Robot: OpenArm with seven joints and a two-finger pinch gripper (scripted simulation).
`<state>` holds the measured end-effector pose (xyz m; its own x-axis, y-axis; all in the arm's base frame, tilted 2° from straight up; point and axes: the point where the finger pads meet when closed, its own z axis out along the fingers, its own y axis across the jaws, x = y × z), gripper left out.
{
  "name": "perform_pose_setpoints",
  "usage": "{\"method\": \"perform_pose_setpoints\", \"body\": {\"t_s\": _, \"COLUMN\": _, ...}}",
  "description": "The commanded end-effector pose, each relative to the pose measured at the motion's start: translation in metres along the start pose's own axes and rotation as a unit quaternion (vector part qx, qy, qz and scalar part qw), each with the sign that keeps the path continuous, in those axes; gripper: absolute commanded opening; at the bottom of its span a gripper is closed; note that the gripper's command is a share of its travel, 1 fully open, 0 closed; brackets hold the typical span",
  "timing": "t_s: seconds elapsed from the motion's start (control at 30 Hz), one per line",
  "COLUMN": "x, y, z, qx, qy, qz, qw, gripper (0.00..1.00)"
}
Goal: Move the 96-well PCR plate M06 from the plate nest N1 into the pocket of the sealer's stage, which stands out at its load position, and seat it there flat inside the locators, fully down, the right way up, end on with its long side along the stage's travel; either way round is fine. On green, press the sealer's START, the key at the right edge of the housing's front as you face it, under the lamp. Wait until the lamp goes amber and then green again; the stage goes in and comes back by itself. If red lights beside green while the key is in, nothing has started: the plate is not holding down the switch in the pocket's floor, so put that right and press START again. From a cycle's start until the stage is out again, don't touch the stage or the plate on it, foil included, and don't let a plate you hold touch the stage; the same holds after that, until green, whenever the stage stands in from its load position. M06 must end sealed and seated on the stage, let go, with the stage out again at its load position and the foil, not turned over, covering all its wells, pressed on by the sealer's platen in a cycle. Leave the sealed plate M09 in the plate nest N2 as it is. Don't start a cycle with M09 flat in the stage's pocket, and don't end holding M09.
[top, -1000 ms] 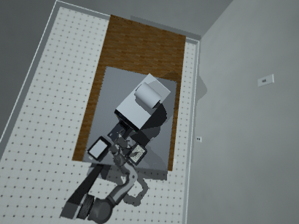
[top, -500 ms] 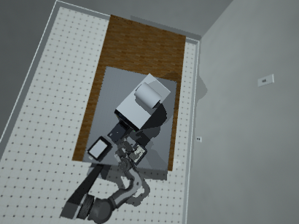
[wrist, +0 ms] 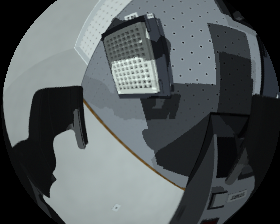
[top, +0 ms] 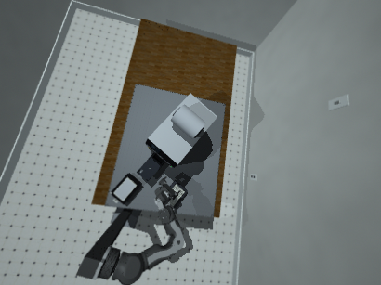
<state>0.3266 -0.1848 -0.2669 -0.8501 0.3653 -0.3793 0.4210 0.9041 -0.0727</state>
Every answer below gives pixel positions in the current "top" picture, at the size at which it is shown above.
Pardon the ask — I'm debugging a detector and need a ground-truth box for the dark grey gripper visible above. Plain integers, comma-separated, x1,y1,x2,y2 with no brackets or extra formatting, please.
155,176,180,200

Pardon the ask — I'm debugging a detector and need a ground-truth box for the grey cylinder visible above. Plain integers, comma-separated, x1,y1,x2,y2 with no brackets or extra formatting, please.
171,104,206,139

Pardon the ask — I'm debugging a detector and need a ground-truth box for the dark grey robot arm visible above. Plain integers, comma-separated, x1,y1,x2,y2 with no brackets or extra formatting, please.
93,191,184,285

